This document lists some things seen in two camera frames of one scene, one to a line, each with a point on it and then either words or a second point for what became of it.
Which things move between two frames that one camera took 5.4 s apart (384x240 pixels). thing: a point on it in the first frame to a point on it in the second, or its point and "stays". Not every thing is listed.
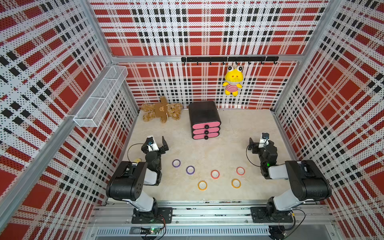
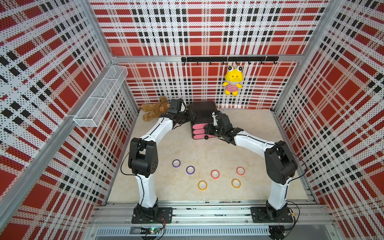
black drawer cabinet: x=205 y=119 stays
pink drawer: x=201 y=125 stays
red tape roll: x=215 y=174 stays
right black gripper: x=256 y=146 to x=208 y=130
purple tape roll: x=176 y=163 stays
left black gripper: x=163 y=148 to x=190 y=116
